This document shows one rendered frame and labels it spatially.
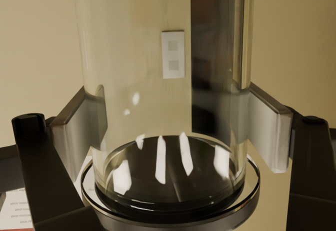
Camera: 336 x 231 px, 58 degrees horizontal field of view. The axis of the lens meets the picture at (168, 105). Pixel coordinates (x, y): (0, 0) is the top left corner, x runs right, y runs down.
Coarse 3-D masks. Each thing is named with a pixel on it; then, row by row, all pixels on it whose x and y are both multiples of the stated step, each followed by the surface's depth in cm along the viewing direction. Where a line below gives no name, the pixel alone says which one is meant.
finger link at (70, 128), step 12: (84, 96) 17; (72, 108) 14; (84, 108) 16; (60, 120) 13; (72, 120) 14; (84, 120) 16; (60, 132) 13; (72, 132) 14; (84, 132) 16; (60, 144) 13; (72, 144) 13; (84, 144) 16; (60, 156) 13; (72, 156) 13; (84, 156) 16; (72, 168) 13; (72, 180) 13
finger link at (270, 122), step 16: (256, 96) 16; (256, 112) 16; (272, 112) 13; (288, 112) 13; (256, 128) 16; (272, 128) 14; (288, 128) 13; (256, 144) 16; (272, 144) 14; (288, 144) 13; (272, 160) 14; (288, 160) 14
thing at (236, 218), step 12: (84, 204) 17; (252, 204) 16; (228, 216) 14; (240, 216) 15; (108, 228) 15; (120, 228) 14; (132, 228) 14; (144, 228) 14; (156, 228) 14; (168, 228) 14; (180, 228) 14; (192, 228) 14; (204, 228) 14; (216, 228) 14; (228, 228) 15
